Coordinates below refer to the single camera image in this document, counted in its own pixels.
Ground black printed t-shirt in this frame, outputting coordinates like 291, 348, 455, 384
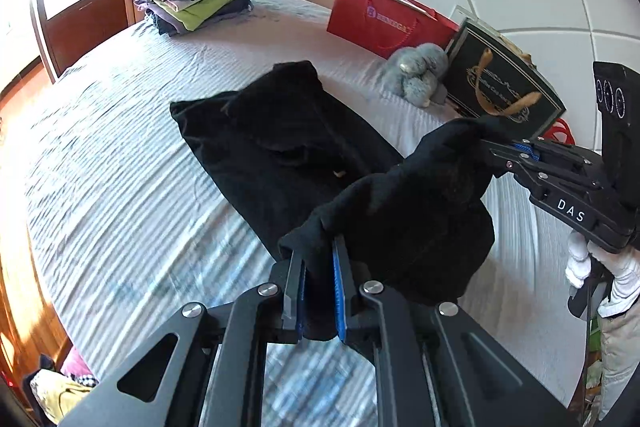
170, 61, 504, 340

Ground clothes pile on floor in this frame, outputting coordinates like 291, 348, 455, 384
22, 347, 99, 426

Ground white gloved right hand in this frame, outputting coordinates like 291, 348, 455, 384
565, 231, 639, 319

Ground red handbag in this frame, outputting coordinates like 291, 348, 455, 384
542, 118, 576, 145

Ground grey plush bunny toy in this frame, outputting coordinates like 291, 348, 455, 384
382, 43, 449, 108

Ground white striped bed sheet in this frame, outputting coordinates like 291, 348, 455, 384
26, 0, 586, 426

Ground red paper shopping bag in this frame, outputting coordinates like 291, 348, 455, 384
326, 0, 459, 58

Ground black gift bag gold handles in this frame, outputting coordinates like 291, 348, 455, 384
442, 17, 565, 139

